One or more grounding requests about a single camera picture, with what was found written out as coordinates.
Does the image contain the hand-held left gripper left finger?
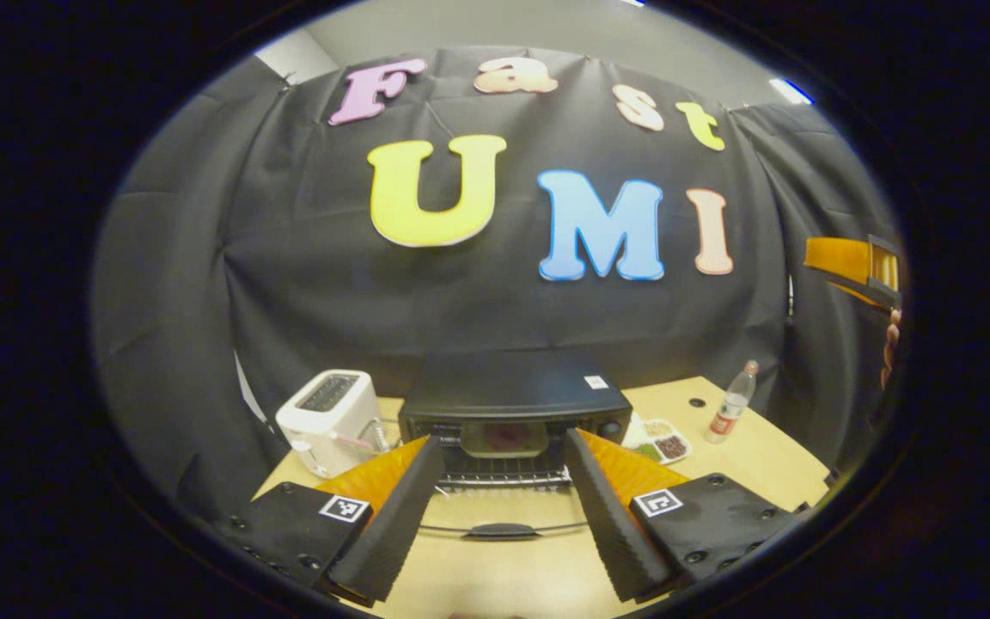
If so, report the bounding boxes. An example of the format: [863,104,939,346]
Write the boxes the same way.
[216,434,446,605]

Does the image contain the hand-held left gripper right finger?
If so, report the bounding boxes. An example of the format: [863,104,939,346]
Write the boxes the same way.
[564,427,810,603]

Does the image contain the cream square plate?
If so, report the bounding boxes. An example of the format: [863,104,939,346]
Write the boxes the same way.
[461,420,550,459]

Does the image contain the pink ham slice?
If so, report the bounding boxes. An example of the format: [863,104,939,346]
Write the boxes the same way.
[485,423,537,448]

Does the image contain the black electric oven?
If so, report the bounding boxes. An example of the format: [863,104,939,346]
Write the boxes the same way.
[398,348,633,542]

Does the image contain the white divided tray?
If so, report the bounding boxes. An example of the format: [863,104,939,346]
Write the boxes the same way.
[624,415,694,466]

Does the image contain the white toaster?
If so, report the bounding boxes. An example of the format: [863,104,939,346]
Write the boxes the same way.
[276,369,386,479]

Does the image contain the clear water bottle red label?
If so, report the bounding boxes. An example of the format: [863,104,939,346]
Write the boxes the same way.
[706,359,759,444]

